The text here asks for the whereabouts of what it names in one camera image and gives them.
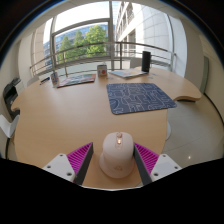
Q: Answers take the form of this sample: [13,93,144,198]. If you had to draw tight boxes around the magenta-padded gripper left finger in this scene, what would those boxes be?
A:
[42,142,95,186]

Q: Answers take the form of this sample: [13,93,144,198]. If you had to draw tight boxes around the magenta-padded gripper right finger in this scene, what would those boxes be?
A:
[133,142,183,186]

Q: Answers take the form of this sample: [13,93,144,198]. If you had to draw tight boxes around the white computer mouse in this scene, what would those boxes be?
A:
[98,131,136,179]

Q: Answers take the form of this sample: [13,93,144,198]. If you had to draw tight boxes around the navy patterned mouse pad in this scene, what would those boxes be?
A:
[106,82,178,116]

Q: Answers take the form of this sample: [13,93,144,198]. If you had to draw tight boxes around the white chair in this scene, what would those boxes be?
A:
[26,75,41,88]
[0,114,20,158]
[129,57,144,70]

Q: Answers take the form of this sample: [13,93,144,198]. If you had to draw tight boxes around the red and dark magazine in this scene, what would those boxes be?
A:
[56,73,97,89]

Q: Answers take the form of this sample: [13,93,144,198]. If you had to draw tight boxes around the small printed can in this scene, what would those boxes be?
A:
[50,71,60,87]

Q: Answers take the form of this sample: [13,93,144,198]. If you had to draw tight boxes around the black marker pen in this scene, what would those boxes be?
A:
[39,76,51,85]

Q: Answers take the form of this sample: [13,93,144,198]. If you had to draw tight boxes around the black printer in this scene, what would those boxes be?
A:
[2,77,23,121]

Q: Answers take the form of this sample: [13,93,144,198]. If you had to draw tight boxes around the light blue magazine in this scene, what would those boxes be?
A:
[108,68,148,80]

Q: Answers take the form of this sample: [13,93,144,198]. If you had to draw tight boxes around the small potted plant can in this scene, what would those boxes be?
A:
[96,64,108,78]

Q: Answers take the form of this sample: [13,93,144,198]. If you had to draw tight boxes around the black cylinder speaker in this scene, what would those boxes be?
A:
[141,50,152,74]

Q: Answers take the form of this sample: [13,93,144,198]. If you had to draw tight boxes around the metal balcony railing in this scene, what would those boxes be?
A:
[29,41,178,78]

